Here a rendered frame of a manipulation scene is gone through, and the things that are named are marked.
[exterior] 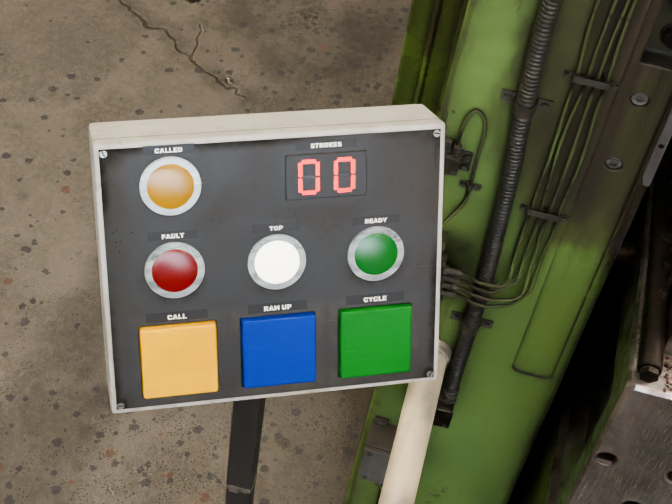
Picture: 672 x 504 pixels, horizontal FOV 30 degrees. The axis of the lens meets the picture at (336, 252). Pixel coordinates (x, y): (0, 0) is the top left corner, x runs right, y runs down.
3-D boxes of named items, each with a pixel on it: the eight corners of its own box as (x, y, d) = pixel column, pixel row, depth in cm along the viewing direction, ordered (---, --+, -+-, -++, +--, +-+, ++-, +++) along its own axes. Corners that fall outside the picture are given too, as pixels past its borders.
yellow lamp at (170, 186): (188, 219, 118) (189, 188, 115) (141, 206, 119) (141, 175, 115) (198, 196, 120) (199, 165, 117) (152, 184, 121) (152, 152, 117)
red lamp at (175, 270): (192, 302, 121) (193, 274, 118) (146, 290, 122) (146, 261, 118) (202, 278, 123) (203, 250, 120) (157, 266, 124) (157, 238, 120)
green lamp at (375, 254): (392, 284, 125) (398, 257, 122) (347, 272, 126) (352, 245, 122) (398, 261, 127) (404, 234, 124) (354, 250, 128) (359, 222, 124)
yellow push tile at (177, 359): (219, 392, 126) (216, 323, 123) (143, 400, 124) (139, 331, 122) (216, 384, 127) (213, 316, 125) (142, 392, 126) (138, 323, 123)
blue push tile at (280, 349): (316, 382, 128) (316, 314, 125) (243, 390, 126) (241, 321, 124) (312, 374, 129) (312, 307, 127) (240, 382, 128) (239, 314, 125)
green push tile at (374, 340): (411, 373, 130) (412, 306, 127) (340, 380, 128) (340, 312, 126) (406, 365, 131) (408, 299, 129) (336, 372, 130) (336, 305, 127)
